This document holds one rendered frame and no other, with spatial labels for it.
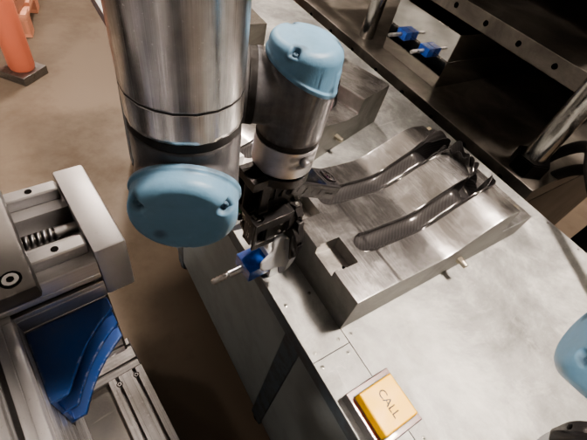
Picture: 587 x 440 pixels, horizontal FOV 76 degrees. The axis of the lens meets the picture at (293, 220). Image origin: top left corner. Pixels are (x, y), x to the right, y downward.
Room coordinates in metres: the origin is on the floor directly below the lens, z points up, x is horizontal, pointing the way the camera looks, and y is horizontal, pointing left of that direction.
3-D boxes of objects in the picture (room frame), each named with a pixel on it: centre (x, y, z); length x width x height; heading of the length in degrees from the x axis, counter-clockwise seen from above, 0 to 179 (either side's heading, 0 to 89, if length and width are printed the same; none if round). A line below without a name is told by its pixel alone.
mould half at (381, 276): (0.56, -0.21, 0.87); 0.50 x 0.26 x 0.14; 135
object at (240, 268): (0.34, 0.05, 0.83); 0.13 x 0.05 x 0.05; 139
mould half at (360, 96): (0.75, 0.10, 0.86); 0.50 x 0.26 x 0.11; 152
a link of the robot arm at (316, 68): (0.35, 0.04, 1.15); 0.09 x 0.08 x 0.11; 109
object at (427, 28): (1.51, -0.39, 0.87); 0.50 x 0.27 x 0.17; 135
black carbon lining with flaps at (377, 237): (0.56, -0.19, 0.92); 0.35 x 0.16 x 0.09; 135
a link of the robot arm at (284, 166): (0.35, 0.03, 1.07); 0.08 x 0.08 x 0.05
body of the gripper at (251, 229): (0.35, 0.04, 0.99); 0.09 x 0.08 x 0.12; 139
